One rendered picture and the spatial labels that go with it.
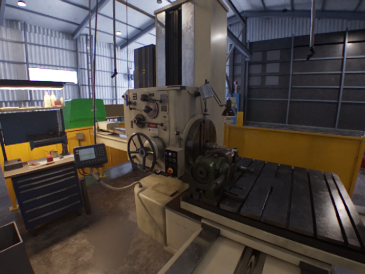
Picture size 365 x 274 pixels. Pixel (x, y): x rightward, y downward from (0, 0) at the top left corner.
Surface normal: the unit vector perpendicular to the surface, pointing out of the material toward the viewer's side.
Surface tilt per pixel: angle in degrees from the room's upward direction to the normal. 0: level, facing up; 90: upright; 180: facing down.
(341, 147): 90
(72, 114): 84
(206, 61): 90
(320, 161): 90
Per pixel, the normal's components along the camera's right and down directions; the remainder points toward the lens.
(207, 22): -0.58, 0.17
